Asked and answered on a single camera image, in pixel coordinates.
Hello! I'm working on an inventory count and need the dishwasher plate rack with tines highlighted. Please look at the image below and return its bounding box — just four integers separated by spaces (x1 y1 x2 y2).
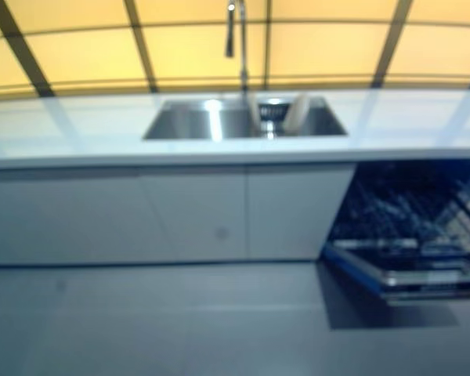
332 187 470 275

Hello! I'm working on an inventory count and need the stainless steel sink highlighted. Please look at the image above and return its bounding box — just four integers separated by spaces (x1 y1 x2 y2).
142 96 349 141

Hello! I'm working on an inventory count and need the black sink drying rack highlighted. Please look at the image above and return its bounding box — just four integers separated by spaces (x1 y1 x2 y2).
256 99 293 136

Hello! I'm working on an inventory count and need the chrome kitchen faucet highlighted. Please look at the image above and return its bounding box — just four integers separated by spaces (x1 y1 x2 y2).
223 0 252 99

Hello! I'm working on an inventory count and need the flat wire dishwasher rack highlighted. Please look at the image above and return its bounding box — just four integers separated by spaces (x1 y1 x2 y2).
430 172 470 244

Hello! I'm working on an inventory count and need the dark window frame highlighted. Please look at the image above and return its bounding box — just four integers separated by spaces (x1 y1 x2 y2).
0 0 470 99

